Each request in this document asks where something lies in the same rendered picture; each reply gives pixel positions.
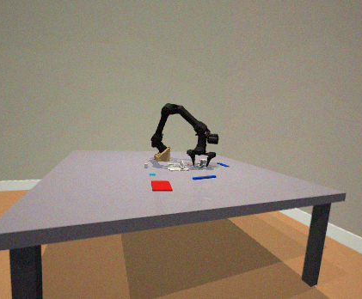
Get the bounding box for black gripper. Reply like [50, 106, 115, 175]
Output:
[187, 143, 216, 167]

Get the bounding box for red flat square plate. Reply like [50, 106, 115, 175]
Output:
[151, 180, 173, 191]

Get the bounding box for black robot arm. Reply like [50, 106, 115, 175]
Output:
[151, 103, 218, 156]

